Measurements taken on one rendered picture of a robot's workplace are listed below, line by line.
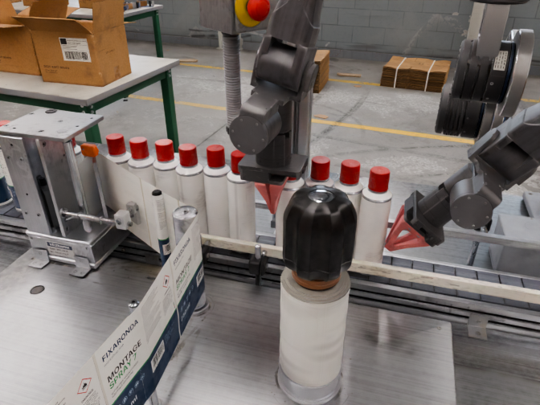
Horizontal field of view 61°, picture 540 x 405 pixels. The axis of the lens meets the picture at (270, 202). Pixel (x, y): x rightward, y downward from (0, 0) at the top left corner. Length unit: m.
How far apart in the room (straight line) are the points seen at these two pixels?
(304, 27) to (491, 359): 0.59
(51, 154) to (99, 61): 1.55
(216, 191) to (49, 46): 1.77
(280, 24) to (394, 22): 5.50
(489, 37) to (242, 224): 0.70
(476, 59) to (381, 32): 5.01
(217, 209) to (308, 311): 0.39
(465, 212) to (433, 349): 0.21
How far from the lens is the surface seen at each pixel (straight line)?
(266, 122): 0.62
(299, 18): 0.65
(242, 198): 0.83
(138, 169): 0.91
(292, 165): 0.72
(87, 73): 2.43
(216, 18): 0.79
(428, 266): 0.92
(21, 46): 2.75
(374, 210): 0.79
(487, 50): 1.19
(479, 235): 0.89
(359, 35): 6.23
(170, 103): 2.86
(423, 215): 0.80
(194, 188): 0.87
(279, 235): 0.86
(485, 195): 0.71
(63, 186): 0.89
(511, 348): 0.89
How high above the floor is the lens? 1.43
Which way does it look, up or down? 31 degrees down
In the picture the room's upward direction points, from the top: straight up
